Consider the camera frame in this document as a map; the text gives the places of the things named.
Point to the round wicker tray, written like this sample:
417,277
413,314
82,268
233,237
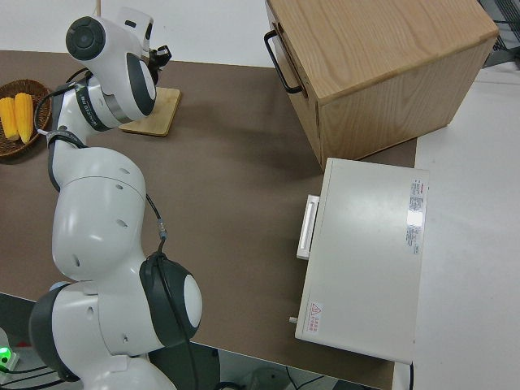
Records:
12,87

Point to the cream toaster oven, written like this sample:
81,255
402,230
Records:
365,252

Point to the brown table mat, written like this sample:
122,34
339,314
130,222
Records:
227,183

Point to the wooden stand base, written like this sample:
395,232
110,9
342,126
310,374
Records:
158,118

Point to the wooden cabinet box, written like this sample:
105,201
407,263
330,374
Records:
386,81

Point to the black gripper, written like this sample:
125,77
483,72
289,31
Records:
156,67

